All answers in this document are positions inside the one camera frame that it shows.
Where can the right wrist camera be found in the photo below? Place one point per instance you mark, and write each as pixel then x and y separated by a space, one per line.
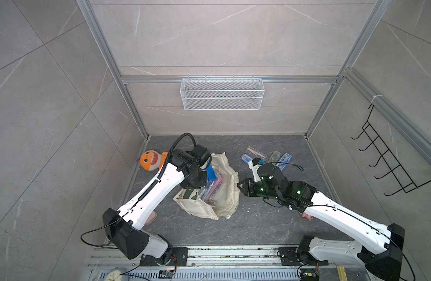
pixel 254 165

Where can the black wire hook rack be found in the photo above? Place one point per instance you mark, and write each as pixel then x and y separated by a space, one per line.
pixel 388 158

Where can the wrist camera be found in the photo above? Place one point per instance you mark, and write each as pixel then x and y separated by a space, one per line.
pixel 201 156
pixel 254 165

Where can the clear green stationery case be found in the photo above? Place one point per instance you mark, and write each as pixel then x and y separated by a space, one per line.
pixel 275 156

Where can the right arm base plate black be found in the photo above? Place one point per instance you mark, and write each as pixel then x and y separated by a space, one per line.
pixel 291 256

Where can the blue item inside bag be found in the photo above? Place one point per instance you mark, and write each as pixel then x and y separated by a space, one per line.
pixel 210 173

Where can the small pink toy figure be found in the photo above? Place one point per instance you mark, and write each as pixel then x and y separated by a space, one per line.
pixel 308 217

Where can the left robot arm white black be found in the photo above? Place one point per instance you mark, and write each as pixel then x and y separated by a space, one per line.
pixel 124 226

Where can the orange plush fish toy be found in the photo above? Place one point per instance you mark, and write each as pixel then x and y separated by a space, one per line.
pixel 152 160

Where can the cream canvas tote bag leaves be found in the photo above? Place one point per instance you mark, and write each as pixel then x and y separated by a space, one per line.
pixel 225 202

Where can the pink clear stationery case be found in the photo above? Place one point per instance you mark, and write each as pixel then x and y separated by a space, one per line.
pixel 212 187

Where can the white round clock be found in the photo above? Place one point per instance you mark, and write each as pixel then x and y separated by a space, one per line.
pixel 115 275

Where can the white wire mesh basket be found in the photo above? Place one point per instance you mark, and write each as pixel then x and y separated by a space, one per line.
pixel 222 93

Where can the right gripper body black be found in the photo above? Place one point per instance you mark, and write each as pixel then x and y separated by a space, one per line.
pixel 257 189

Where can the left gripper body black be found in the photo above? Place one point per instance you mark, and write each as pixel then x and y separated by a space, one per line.
pixel 199 181

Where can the blue clear compass case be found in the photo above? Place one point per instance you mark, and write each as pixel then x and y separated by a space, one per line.
pixel 284 161

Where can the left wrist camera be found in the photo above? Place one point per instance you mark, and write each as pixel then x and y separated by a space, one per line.
pixel 201 156

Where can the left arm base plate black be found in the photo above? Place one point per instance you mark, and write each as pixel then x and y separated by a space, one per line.
pixel 173 256

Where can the clear case pink compass set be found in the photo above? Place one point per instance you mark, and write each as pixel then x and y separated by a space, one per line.
pixel 256 153

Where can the blue clear pencil case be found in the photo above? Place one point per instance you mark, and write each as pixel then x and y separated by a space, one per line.
pixel 246 158

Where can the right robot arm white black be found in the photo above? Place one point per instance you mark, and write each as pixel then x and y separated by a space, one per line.
pixel 377 247

